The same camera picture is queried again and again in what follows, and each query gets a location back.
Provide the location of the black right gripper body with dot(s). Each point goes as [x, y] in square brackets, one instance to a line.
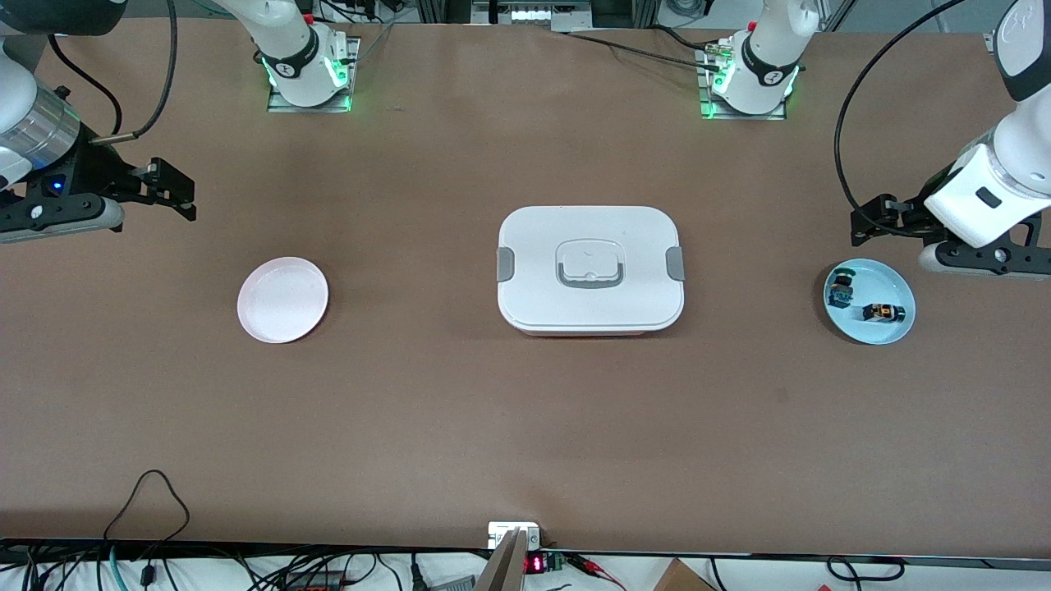
[92, 171]

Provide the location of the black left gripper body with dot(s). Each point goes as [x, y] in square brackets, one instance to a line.
[910, 215]

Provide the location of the orange push button switch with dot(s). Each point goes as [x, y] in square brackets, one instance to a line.
[883, 312]

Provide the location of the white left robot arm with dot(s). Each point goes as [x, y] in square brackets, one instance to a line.
[772, 66]

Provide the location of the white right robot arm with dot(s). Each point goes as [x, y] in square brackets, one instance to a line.
[296, 49]

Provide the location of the light blue round plate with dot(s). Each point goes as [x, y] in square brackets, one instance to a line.
[870, 332]

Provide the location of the pink round plate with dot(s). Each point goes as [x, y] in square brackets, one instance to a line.
[283, 312]

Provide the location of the black power strip red switches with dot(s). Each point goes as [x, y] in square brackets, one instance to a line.
[316, 584]

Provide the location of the brown cardboard piece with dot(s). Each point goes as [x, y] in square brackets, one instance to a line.
[680, 577]

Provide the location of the red digit display board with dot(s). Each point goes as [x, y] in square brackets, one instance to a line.
[535, 564]

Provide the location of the grey aluminium bar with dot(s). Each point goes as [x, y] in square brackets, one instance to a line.
[505, 570]

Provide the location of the green push button switch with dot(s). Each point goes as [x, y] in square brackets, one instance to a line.
[840, 289]

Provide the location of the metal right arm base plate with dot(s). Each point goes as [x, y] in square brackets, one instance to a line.
[312, 108]

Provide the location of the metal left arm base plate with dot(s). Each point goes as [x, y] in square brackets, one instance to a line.
[743, 116]

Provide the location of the aluminium rail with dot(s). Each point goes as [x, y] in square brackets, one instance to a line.
[989, 39]

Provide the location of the aluminium frame structure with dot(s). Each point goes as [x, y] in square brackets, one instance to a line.
[534, 15]

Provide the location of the small white mount block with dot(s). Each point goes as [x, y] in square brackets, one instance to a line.
[501, 533]

